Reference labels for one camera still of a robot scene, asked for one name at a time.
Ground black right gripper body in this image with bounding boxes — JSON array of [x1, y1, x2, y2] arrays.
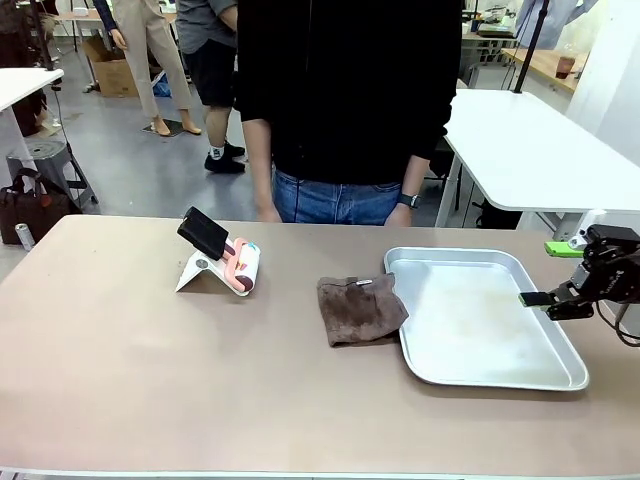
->
[[572, 224, 640, 304]]

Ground brown cloth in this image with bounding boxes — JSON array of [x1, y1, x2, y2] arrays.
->
[[317, 272, 411, 349]]

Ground pink lint roller black handle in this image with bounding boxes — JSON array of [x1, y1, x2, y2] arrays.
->
[[177, 206, 265, 297]]

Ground person's right forearm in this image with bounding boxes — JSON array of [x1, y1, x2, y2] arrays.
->
[[242, 118, 274, 206]]

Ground person's left forearm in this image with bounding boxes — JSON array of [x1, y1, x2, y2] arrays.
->
[[399, 154, 431, 197]]

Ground person's left hand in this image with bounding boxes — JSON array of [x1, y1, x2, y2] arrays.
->
[[384, 204, 414, 227]]

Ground person's right hand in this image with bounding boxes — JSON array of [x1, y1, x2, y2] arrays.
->
[[254, 192, 282, 224]]

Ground black bag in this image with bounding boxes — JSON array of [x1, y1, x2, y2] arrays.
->
[[472, 199, 521, 230]]

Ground silver metal tray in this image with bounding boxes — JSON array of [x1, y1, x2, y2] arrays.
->
[[383, 246, 590, 392]]

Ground white table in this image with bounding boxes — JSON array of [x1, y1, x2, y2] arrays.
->
[[0, 67, 65, 161], [443, 88, 640, 241]]

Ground wooden table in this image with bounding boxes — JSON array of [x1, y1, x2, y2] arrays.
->
[[502, 47, 589, 94]]

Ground black pole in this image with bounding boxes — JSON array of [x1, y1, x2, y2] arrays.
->
[[512, 0, 551, 95]]

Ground blue denim jeans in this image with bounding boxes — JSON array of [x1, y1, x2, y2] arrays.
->
[[272, 168, 404, 226]]

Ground light blue shirt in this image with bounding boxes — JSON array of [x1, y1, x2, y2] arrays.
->
[[514, 0, 599, 51]]

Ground black sweater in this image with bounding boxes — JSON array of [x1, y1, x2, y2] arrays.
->
[[233, 0, 464, 186]]

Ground white folded stand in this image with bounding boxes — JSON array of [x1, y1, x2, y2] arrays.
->
[[174, 249, 254, 299]]

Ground person in black shorts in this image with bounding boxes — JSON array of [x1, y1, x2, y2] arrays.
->
[[174, 0, 247, 174]]

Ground mannequin in beige trousers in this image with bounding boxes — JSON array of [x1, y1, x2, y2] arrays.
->
[[94, 0, 204, 136]]

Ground cardboard box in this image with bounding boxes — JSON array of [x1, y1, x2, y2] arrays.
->
[[82, 35, 142, 99]]

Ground dark brown bag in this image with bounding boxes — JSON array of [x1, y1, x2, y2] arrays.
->
[[0, 168, 76, 246]]

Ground grey stool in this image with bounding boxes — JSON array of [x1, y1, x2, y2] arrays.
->
[[5, 138, 100, 206]]

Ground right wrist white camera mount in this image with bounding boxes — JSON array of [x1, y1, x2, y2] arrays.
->
[[579, 208, 609, 232]]

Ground dark mannequin base plate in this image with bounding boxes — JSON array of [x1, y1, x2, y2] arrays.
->
[[141, 118, 187, 137]]

